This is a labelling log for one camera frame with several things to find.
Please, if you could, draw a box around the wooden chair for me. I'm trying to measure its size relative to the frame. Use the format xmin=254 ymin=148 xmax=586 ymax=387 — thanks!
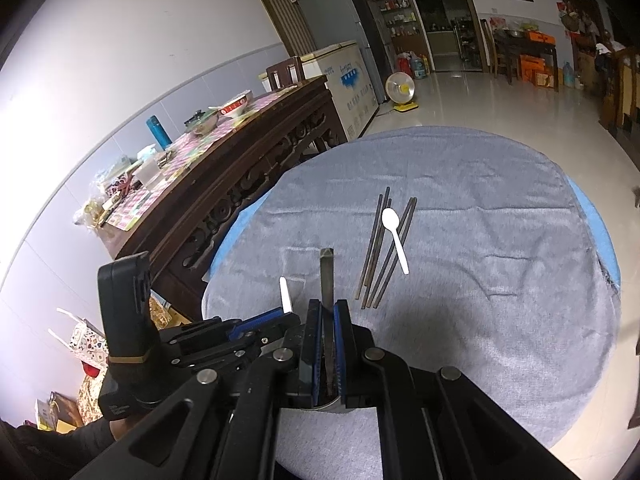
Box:
xmin=266 ymin=56 xmax=307 ymax=92

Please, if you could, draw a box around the dark wooden side table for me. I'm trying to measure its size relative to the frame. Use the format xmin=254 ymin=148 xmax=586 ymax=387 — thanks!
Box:
xmin=492 ymin=29 xmax=560 ymax=92

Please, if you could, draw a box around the white electric fan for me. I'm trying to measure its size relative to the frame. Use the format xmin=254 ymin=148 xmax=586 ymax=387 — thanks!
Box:
xmin=384 ymin=72 xmax=419 ymax=114

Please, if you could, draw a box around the white plastic container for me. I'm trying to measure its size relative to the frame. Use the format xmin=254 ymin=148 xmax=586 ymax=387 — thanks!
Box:
xmin=132 ymin=157 xmax=166 ymax=189

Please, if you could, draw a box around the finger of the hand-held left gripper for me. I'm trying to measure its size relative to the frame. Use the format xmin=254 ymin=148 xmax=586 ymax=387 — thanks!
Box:
xmin=172 ymin=330 xmax=296 ymax=368
xmin=160 ymin=310 xmax=302 ymax=350

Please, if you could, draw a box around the red and white bowl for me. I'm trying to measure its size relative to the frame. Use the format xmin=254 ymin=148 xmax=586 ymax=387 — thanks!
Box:
xmin=220 ymin=91 xmax=253 ymax=119

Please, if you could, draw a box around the orange cardboard box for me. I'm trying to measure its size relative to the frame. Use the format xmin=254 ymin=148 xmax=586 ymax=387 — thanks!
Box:
xmin=520 ymin=55 xmax=549 ymax=84

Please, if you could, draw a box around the dark wooden chopstick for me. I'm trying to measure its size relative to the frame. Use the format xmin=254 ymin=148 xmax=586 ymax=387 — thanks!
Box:
xmin=364 ymin=187 xmax=391 ymax=288
xmin=374 ymin=199 xmax=418 ymax=308
xmin=320 ymin=248 xmax=337 ymax=398
xmin=356 ymin=193 xmax=384 ymax=300
xmin=362 ymin=199 xmax=393 ymax=307
xmin=368 ymin=197 xmax=414 ymax=309

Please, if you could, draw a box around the blue thermos bottle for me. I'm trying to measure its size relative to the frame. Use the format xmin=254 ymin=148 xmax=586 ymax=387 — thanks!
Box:
xmin=146 ymin=116 xmax=173 ymax=151

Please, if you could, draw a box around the grey refrigerator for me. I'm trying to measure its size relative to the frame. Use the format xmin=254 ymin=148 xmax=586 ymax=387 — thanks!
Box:
xmin=292 ymin=0 xmax=396 ymax=105

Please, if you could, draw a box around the pink chequered tablecloth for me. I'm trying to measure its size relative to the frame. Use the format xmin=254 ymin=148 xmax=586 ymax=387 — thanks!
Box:
xmin=102 ymin=86 xmax=301 ymax=232

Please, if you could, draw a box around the white chest freezer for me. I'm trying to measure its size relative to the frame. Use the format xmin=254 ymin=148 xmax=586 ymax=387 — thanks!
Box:
xmin=299 ymin=40 xmax=380 ymax=143

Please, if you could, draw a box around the wooden stair railing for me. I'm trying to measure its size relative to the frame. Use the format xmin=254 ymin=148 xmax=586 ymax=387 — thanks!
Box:
xmin=599 ymin=46 xmax=640 ymax=133

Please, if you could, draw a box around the grey cloth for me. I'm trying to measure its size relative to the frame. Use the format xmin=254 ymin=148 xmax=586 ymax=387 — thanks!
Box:
xmin=202 ymin=127 xmax=621 ymax=480

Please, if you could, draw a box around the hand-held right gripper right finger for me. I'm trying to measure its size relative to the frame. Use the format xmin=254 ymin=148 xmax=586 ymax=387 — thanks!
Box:
xmin=335 ymin=300 xmax=581 ymax=480

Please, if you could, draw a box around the patterned gift bag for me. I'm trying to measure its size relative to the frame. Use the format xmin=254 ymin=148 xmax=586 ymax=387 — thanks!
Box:
xmin=47 ymin=307 xmax=109 ymax=377

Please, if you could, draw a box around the blue table cover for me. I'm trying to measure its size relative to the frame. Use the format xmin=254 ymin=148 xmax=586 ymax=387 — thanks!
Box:
xmin=207 ymin=172 xmax=622 ymax=291

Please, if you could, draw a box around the glass bowl with lid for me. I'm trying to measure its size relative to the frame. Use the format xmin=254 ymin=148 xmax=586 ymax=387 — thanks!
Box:
xmin=183 ymin=108 xmax=221 ymax=135

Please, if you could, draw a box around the person's left forearm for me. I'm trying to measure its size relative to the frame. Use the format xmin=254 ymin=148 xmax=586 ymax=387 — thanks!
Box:
xmin=0 ymin=417 xmax=132 ymax=480

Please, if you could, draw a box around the glass door shelf cabinet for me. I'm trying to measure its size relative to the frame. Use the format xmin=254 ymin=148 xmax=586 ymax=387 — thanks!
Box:
xmin=360 ymin=0 xmax=489 ymax=74

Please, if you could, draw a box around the carved dark wooden table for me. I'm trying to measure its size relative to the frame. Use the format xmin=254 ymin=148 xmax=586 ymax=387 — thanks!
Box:
xmin=97 ymin=76 xmax=349 ymax=322

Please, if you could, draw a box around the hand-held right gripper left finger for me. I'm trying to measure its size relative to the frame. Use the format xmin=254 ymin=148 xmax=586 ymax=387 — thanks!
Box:
xmin=70 ymin=300 xmax=325 ymax=480

